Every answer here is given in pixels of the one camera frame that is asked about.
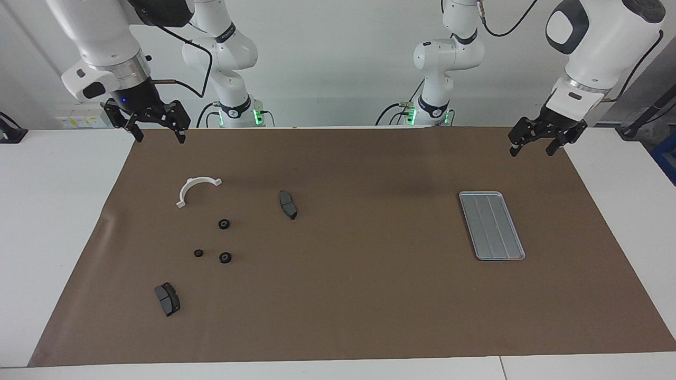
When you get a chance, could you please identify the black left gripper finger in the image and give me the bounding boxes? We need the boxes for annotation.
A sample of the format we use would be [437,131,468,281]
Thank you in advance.
[509,118,538,157]
[546,121,588,156]

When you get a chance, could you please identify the black left base cables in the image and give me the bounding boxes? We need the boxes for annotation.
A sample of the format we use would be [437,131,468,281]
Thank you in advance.
[375,79,426,126]

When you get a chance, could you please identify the blue crate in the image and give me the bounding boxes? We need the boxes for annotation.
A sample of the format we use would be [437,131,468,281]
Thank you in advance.
[651,132,676,186]

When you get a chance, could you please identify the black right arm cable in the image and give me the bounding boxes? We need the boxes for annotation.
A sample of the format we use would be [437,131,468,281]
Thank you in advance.
[153,24,214,98]

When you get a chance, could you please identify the white curved plastic bracket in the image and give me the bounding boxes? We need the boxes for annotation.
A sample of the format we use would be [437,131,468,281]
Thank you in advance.
[176,177,223,208]

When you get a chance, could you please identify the long grey brake pad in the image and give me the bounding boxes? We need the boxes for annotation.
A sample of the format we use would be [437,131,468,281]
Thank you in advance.
[279,190,298,220]

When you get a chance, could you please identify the silver metal tray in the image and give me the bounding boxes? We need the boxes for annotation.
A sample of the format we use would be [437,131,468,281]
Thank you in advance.
[458,191,527,261]

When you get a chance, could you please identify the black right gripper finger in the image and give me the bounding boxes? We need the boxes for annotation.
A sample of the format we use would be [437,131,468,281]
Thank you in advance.
[104,99,144,143]
[156,100,191,144]

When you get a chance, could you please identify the black clamp mount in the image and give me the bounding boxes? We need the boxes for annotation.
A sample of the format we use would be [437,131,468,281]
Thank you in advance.
[0,112,28,144]

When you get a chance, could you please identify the short grey brake pad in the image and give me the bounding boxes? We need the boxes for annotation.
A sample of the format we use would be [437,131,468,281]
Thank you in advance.
[154,282,181,317]

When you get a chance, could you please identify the white wall socket box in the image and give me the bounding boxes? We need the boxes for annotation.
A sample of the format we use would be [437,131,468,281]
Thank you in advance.
[55,102,109,129]

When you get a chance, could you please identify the brown paper table mat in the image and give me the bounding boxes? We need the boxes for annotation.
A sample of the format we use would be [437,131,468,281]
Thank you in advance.
[27,126,676,367]

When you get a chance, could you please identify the black stand pole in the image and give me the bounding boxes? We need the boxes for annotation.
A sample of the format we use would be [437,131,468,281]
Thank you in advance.
[618,84,676,140]

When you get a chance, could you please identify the black base cables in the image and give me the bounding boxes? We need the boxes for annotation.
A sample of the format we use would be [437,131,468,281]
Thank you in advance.
[375,79,426,126]
[196,101,275,128]

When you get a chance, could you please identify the black right base cables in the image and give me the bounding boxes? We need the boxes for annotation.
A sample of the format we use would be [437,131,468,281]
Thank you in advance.
[196,101,275,128]

